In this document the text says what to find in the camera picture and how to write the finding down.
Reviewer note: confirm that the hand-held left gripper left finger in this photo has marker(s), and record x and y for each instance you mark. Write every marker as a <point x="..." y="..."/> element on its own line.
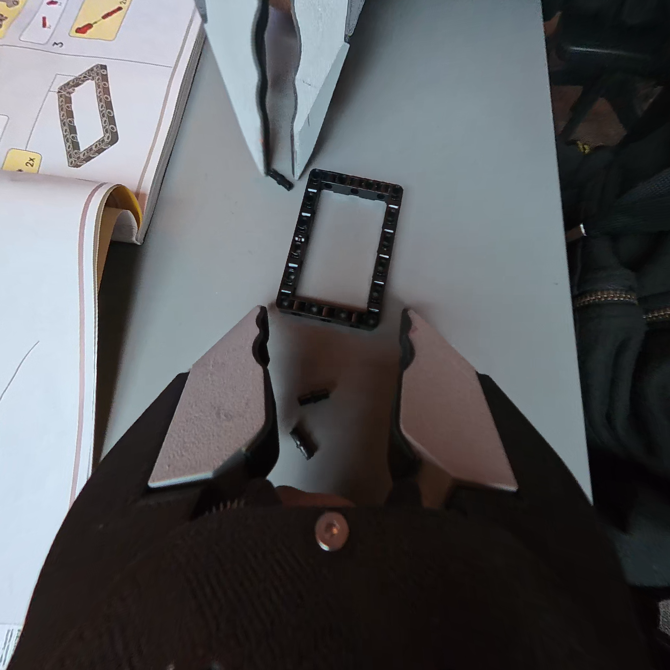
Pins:
<point x="220" y="413"/>

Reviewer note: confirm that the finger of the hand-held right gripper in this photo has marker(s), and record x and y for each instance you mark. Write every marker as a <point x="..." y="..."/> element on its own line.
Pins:
<point x="233" y="63"/>
<point x="319" y="57"/>

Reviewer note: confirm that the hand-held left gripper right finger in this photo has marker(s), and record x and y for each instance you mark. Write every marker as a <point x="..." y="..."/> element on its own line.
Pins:
<point x="450" y="418"/>

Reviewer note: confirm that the black lego pin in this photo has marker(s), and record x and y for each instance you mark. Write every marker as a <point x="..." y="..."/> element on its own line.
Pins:
<point x="303" y="439"/>
<point x="315" y="396"/>
<point x="282" y="180"/>

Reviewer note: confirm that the black rectangular lego frame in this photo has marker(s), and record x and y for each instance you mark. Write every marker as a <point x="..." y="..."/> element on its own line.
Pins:
<point x="293" y="251"/>

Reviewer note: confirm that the lego instruction booklet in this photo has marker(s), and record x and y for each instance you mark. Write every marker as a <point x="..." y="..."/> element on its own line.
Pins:
<point x="42" y="314"/>

